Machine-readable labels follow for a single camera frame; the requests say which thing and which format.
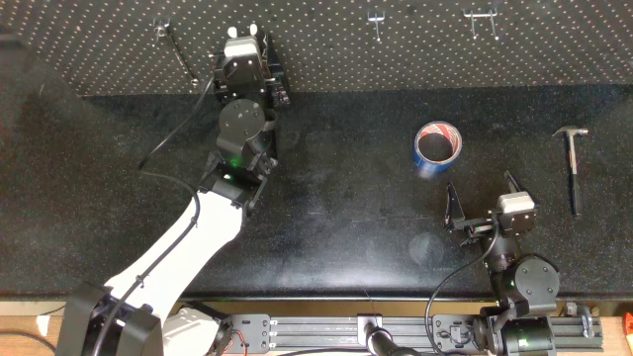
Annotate pliers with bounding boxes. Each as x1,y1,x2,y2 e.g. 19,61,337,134
226,22,272,63

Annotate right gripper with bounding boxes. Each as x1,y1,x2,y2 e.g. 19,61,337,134
443,170,538,246

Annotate wrench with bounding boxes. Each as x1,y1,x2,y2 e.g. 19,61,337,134
152,20,201,88

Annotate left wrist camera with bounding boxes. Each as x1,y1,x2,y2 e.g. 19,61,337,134
223,37,262,59

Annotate mounting rail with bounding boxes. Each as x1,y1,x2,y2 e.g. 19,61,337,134
212,301,605,356

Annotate black pegboard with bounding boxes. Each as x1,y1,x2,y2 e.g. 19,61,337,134
0,0,633,98

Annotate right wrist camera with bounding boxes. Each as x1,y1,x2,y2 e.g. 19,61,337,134
496,191,536,215

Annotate hammer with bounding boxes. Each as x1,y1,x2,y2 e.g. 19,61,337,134
552,125,590,218

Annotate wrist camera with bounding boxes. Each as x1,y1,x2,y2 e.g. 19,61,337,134
496,191,536,215
223,37,262,59

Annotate roll of blue tape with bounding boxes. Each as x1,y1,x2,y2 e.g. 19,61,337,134
412,120,464,180

